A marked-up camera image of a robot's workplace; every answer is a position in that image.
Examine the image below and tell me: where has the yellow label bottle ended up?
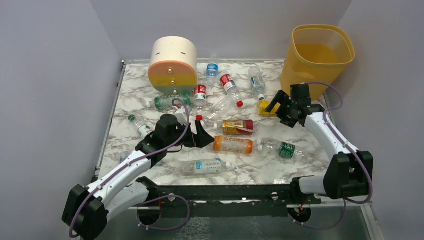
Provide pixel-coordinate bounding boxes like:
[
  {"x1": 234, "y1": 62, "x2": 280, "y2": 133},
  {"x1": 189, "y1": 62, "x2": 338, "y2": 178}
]
[{"x1": 256, "y1": 100, "x2": 280, "y2": 117}]

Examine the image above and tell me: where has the green cap water bottle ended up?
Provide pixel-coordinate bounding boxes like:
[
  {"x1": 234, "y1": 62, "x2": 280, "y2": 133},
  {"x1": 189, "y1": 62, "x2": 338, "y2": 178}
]
[{"x1": 128, "y1": 114, "x2": 154, "y2": 140}]

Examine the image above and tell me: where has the small crushed clear bottle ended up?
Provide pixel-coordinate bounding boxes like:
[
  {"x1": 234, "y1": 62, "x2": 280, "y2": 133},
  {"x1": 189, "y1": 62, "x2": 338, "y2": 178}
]
[{"x1": 117, "y1": 152, "x2": 131, "y2": 164}]

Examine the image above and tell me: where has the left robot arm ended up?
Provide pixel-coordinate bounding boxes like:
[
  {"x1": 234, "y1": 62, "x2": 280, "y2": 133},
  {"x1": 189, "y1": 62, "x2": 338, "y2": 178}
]
[{"x1": 61, "y1": 114, "x2": 214, "y2": 240}]

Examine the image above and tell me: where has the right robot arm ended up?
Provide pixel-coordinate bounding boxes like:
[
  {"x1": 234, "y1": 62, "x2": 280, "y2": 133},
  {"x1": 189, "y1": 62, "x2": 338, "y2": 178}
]
[{"x1": 265, "y1": 83, "x2": 374, "y2": 204}]

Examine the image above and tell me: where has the yellow mesh plastic bin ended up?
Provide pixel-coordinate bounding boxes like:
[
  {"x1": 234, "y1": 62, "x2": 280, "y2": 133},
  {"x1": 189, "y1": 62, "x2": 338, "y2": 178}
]
[{"x1": 280, "y1": 24, "x2": 356, "y2": 101}]

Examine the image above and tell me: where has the orange label bottle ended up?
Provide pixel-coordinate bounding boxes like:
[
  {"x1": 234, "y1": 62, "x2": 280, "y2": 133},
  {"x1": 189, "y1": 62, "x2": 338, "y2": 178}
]
[{"x1": 212, "y1": 135, "x2": 258, "y2": 155}]

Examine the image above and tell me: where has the clear bottle blue white label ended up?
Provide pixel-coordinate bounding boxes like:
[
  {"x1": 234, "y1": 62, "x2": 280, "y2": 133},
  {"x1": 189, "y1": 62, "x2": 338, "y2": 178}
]
[{"x1": 248, "y1": 66, "x2": 266, "y2": 101}]

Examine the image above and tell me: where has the gold red label bottle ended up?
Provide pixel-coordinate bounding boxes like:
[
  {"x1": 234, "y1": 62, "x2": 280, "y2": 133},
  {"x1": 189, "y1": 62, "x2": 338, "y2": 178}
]
[{"x1": 213, "y1": 119, "x2": 254, "y2": 136}]

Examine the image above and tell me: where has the clear bottle green label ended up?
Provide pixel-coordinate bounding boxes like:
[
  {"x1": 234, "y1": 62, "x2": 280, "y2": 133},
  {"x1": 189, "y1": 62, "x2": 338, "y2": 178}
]
[{"x1": 256, "y1": 138, "x2": 308, "y2": 159}]

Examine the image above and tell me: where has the red white label bottle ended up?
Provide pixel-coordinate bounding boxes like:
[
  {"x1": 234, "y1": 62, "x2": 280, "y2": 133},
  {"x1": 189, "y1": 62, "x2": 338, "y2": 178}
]
[{"x1": 193, "y1": 84, "x2": 207, "y2": 107}]

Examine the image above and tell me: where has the clear bottle red cap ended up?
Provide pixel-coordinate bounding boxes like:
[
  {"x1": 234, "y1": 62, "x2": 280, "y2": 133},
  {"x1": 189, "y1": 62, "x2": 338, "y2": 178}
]
[{"x1": 195, "y1": 93, "x2": 244, "y2": 122}]

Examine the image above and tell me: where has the red label clear bottle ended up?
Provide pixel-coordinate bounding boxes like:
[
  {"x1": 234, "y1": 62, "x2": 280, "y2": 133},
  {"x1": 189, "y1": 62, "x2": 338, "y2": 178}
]
[{"x1": 219, "y1": 70, "x2": 238, "y2": 95}]

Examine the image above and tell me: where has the green tinted plastic bottle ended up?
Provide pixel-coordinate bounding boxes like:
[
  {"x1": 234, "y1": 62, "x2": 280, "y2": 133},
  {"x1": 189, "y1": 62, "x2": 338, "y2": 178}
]
[{"x1": 145, "y1": 93, "x2": 192, "y2": 110}]

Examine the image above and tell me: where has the blue label water bottle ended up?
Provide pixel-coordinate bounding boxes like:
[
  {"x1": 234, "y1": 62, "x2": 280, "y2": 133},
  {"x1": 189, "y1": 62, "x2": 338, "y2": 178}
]
[{"x1": 205, "y1": 52, "x2": 220, "y2": 86}]

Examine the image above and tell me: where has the cream and orange cylinder box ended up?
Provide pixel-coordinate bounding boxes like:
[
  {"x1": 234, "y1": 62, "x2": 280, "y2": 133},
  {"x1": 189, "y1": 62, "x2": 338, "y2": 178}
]
[{"x1": 147, "y1": 36, "x2": 198, "y2": 95}]

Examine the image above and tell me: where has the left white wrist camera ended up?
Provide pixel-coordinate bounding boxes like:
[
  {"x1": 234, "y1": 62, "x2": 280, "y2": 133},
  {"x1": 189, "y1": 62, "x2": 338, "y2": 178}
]
[{"x1": 173, "y1": 105, "x2": 190, "y2": 125}]

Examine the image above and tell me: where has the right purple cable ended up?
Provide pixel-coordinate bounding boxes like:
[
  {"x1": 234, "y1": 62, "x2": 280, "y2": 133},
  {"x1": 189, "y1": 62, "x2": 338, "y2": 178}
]
[{"x1": 287, "y1": 82, "x2": 375, "y2": 231}]

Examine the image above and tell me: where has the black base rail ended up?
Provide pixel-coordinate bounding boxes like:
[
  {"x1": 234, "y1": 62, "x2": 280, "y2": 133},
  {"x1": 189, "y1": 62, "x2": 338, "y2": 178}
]
[{"x1": 91, "y1": 183, "x2": 332, "y2": 220}]

